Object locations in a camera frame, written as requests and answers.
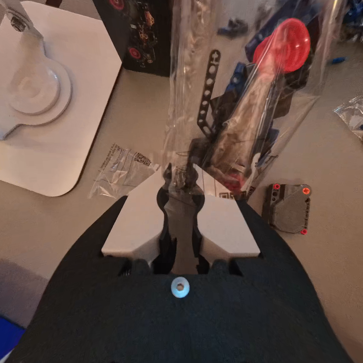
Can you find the clear bag of small pins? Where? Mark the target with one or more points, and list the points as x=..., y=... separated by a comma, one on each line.
x=351, y=116

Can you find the flat clear printed bag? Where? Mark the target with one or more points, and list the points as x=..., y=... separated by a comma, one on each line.
x=122, y=170

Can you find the grey desk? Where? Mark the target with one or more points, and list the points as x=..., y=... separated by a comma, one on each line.
x=42, y=227

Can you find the grey toy motor block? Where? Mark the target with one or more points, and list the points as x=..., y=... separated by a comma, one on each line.
x=289, y=209

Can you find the blue plastic bin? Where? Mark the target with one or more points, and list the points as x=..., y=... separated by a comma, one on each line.
x=10, y=340

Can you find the blue connector pin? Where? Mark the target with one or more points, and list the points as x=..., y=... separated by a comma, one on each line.
x=339, y=60

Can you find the red wheel hub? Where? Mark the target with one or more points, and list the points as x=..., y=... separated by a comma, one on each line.
x=283, y=45

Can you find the white monitor stand base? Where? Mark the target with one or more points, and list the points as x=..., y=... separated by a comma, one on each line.
x=85, y=85

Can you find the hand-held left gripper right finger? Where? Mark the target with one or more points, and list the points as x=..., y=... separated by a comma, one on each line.
x=227, y=227

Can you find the clear plastic bag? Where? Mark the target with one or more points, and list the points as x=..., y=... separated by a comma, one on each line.
x=187, y=71

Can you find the black bent beam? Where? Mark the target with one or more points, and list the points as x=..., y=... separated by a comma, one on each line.
x=234, y=27

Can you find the toy truck set box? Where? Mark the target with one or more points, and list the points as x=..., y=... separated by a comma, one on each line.
x=141, y=34

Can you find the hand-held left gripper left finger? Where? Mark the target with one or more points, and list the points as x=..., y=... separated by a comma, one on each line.
x=127, y=227

